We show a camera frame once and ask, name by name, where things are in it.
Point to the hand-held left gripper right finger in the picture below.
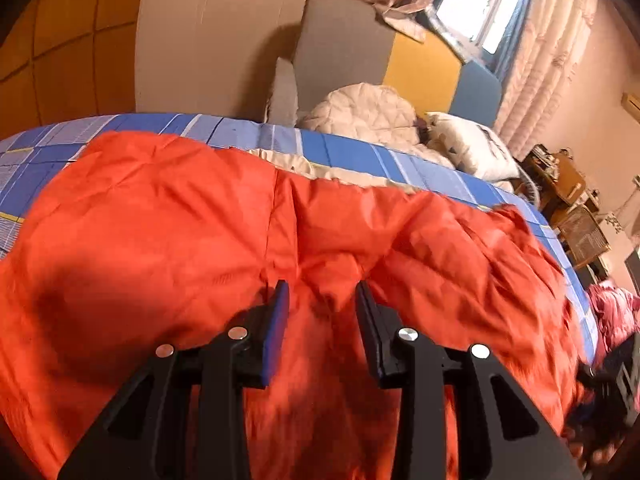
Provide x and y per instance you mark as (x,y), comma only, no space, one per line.
(369,332)

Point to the wall air conditioner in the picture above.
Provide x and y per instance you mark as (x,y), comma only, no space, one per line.
(631,106)

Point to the wicker chair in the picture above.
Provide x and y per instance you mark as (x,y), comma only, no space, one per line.
(582,235)

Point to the white deer print pillow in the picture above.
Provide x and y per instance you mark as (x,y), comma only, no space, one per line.
(475,147)

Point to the window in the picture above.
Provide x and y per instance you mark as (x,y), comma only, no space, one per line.
(480,10)

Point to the long patterned curtain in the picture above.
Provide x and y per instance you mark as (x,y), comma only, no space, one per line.
(550,60)

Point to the beige garment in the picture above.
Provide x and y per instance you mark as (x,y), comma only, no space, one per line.
(350,175)

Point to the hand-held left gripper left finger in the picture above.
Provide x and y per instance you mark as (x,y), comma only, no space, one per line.
(274,332)

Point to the grey curved rail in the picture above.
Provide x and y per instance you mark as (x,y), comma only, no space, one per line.
(529,187)

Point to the wooden wardrobe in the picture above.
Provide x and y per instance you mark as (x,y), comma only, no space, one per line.
(60,40)

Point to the grey yellow blue headboard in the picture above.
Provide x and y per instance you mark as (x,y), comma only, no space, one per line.
(345,45)

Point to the pink cloth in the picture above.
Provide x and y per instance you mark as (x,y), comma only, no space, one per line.
(615,315)

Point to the orange down jacket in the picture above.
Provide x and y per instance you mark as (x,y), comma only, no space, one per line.
(150,220)

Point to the wooden desk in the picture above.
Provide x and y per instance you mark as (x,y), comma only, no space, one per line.
(562,182)

